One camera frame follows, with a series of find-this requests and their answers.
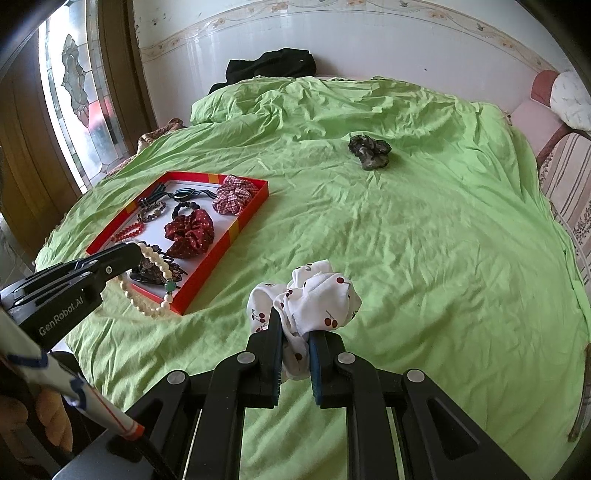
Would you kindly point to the stained glass window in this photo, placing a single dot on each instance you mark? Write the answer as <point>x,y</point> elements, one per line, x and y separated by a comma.
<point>74,92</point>

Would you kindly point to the white cherry print scrunchie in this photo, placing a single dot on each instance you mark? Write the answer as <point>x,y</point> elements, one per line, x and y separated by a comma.
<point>323,295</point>

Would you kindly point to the wooden door frame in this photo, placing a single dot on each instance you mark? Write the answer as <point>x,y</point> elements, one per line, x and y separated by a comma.
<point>14,161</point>

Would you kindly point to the green bed sheet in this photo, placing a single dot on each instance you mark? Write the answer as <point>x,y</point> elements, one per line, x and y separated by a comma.
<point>415,254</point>

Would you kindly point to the brown fringed blanket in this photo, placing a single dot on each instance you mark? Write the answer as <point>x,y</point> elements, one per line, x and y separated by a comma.
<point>157,134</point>

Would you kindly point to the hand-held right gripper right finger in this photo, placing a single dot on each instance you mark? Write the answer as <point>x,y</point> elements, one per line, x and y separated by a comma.
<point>323,369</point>

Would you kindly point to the red polka dot scrunchie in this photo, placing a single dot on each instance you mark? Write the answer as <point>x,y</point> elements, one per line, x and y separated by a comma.
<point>191,230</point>

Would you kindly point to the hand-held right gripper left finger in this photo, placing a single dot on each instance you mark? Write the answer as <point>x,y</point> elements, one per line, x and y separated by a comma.
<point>272,369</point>

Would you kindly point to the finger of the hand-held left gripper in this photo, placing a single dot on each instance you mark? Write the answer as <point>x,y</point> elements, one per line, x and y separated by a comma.
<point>115,263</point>

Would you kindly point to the person's left hand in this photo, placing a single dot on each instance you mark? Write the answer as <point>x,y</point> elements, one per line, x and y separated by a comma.
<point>53,415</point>

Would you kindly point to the brown beaded hair claw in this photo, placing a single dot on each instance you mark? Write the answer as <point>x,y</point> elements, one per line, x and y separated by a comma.
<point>154,263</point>

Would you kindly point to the red plaid scrunchie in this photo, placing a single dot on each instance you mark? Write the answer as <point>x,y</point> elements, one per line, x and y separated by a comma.
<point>235,194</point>

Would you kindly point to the striped sofa cover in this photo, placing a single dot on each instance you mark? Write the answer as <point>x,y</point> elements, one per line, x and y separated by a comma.
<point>568,184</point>

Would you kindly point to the dark green scrunchie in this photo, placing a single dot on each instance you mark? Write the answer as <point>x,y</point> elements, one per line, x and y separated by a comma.
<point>369,152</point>

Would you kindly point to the pink sofa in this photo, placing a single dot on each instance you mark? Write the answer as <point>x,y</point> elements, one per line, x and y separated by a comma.
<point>531,115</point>

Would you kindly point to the white printed pillow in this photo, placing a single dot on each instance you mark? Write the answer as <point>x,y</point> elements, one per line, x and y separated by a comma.
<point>570,99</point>

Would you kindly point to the black clothing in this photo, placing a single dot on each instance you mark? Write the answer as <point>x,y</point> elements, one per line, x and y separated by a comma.
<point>277,64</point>

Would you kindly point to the red shallow tray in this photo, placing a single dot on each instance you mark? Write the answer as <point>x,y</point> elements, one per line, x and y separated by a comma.
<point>217,263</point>

